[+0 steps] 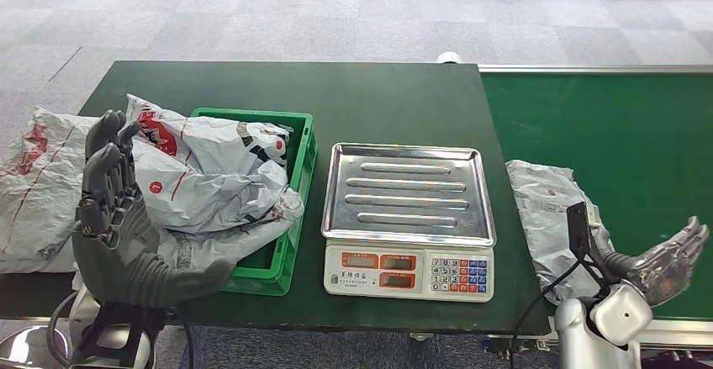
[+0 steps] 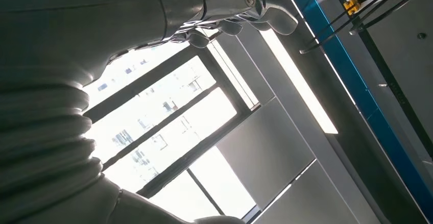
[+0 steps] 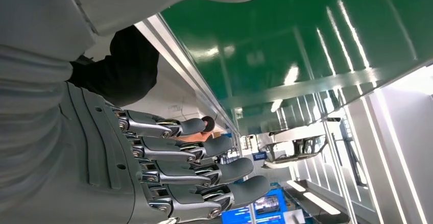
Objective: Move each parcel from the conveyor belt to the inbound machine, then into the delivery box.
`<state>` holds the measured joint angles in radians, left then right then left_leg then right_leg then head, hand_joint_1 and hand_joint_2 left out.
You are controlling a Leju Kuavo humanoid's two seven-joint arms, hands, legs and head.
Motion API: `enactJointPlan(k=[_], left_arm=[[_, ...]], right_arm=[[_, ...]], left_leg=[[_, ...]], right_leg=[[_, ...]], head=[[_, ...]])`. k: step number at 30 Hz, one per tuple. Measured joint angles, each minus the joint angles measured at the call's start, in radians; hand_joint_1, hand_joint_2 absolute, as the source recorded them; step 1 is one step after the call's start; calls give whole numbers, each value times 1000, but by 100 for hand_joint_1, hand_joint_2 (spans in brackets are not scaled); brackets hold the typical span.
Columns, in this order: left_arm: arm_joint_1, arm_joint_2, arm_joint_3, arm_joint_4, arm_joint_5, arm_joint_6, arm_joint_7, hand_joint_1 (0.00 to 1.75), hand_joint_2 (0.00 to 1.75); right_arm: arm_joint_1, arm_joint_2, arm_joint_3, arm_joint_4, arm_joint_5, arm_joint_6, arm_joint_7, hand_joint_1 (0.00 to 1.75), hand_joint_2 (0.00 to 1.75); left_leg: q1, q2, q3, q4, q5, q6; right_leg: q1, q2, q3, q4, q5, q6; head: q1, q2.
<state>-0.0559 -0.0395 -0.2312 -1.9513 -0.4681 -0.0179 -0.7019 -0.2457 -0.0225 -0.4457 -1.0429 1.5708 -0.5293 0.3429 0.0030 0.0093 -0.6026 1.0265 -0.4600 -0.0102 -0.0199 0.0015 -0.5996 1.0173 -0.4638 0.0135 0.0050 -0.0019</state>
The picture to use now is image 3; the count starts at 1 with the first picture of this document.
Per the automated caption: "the green conveyor belt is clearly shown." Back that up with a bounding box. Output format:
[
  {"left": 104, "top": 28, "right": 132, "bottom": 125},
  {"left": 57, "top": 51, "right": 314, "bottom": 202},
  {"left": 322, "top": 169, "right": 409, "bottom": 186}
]
[{"left": 160, "top": 0, "right": 433, "bottom": 135}]

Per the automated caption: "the blue display screen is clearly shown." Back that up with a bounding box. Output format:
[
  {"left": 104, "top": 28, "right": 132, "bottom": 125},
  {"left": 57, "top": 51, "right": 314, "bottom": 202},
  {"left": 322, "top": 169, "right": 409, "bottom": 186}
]
[{"left": 221, "top": 188, "right": 288, "bottom": 224}]

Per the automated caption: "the person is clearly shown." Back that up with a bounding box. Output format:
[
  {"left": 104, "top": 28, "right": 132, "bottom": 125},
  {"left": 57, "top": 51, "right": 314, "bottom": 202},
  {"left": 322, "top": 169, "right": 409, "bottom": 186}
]
[{"left": 67, "top": 24, "right": 160, "bottom": 108}]

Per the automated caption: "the aluminium conveyor frame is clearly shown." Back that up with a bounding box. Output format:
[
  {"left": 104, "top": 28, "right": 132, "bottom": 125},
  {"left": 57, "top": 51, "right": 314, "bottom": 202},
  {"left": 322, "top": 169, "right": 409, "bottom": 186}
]
[{"left": 134, "top": 13, "right": 433, "bottom": 139}]

